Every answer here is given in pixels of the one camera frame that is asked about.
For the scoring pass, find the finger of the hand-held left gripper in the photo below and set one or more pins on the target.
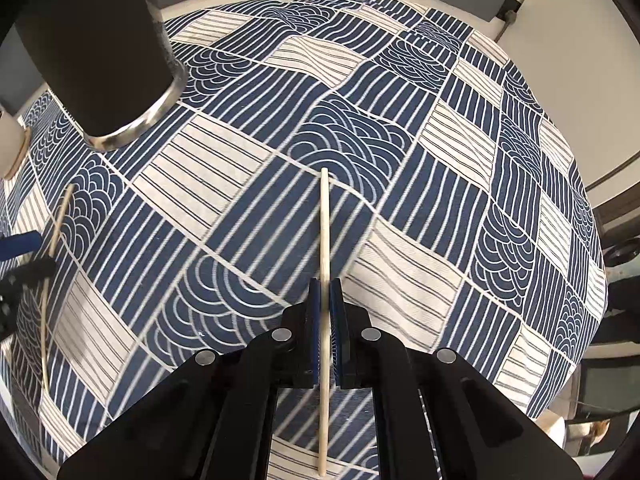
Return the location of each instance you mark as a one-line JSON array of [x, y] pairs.
[[25, 272], [22, 245]]

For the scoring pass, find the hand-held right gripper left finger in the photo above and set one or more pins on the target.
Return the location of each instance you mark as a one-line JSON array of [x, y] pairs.
[[315, 330]]

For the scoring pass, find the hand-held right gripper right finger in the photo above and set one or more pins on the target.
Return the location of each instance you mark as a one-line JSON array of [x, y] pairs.
[[338, 335]]

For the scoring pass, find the wooden chopstick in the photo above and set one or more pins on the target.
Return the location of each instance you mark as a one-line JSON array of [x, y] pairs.
[[324, 230], [59, 220]]

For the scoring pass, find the black cup with metal rim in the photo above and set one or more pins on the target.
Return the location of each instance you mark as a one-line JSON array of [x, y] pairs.
[[100, 35]]

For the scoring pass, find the blue white patterned tablecloth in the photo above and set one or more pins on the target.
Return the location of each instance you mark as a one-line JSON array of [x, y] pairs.
[[350, 135]]

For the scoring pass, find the black clip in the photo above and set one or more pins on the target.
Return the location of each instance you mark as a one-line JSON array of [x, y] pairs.
[[509, 11]]

